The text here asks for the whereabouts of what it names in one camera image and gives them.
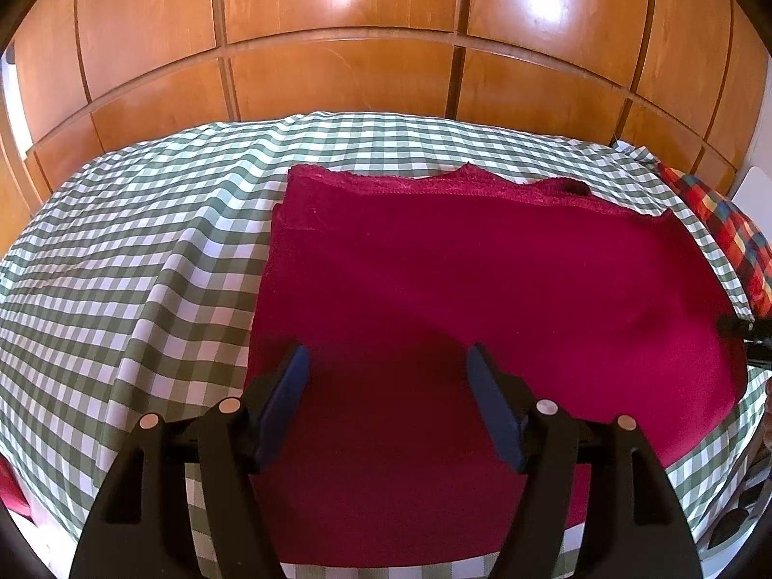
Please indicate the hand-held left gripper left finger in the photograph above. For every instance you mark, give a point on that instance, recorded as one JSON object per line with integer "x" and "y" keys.
{"x": 282, "y": 401}

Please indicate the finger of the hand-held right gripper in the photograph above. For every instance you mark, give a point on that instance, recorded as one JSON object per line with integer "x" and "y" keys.
{"x": 761, "y": 354}
{"x": 745, "y": 325}

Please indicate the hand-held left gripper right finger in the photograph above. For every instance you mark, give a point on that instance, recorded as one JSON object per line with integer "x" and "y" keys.
{"x": 494, "y": 404}

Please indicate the red sweater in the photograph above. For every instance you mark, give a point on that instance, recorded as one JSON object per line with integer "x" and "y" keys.
{"x": 452, "y": 271}

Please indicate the multicolour plaid cloth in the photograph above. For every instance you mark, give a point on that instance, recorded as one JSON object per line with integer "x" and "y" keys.
{"x": 733, "y": 235}

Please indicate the green checkered bed sheet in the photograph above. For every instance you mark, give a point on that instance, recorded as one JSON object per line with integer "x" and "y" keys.
{"x": 151, "y": 241}

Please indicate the red cloth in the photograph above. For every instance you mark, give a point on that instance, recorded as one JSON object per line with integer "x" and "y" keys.
{"x": 12, "y": 488}

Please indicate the wooden wardrobe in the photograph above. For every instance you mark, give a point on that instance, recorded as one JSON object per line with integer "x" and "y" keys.
{"x": 374, "y": 42}

